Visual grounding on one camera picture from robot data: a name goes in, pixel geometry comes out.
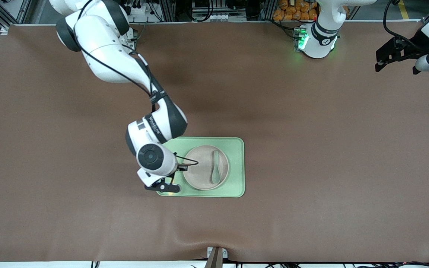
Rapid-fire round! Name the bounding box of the white power strip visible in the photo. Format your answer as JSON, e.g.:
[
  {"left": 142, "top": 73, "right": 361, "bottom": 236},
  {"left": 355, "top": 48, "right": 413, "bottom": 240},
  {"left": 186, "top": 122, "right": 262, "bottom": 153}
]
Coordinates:
[{"left": 127, "top": 0, "right": 149, "bottom": 15}]

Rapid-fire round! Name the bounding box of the brown table cover mat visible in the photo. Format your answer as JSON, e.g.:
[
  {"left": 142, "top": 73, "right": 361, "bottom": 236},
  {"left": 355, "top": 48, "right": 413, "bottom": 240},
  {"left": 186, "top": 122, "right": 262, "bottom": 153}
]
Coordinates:
[{"left": 0, "top": 22, "right": 429, "bottom": 263}]

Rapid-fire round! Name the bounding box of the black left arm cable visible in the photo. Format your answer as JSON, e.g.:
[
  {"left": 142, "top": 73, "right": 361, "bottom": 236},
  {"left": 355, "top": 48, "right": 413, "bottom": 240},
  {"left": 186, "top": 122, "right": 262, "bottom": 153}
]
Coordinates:
[{"left": 383, "top": 0, "right": 429, "bottom": 52}]

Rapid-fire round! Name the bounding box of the beige round plate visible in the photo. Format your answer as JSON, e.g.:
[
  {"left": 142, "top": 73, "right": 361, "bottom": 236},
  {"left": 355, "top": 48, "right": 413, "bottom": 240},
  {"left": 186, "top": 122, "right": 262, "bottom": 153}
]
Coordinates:
[{"left": 182, "top": 145, "right": 229, "bottom": 191}]

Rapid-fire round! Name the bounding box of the aluminium frame post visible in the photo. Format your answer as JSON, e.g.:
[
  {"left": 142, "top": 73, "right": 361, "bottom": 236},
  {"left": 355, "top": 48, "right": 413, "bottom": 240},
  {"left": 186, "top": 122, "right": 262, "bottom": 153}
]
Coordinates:
[{"left": 159, "top": 0, "right": 176, "bottom": 22}]

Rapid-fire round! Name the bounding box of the orange snack packets pile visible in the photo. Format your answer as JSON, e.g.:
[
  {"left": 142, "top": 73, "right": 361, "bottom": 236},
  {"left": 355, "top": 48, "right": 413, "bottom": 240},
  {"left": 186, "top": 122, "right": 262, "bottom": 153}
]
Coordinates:
[{"left": 273, "top": 0, "right": 318, "bottom": 21}]

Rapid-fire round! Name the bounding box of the metal table clamp bracket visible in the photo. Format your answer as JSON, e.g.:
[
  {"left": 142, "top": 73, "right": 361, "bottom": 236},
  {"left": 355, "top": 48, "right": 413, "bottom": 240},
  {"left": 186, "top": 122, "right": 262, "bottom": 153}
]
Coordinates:
[{"left": 204, "top": 246, "right": 229, "bottom": 268}]

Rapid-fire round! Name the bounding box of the grey-green plastic spoon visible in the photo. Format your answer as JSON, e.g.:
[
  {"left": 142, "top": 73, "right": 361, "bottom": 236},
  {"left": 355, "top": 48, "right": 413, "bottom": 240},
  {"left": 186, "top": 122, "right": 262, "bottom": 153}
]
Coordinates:
[{"left": 211, "top": 150, "right": 222, "bottom": 185}]

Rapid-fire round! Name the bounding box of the light green rectangular tray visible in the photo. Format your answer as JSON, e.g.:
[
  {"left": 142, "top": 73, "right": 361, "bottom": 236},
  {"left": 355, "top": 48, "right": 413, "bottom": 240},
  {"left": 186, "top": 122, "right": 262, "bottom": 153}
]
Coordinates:
[{"left": 156, "top": 137, "right": 245, "bottom": 198}]

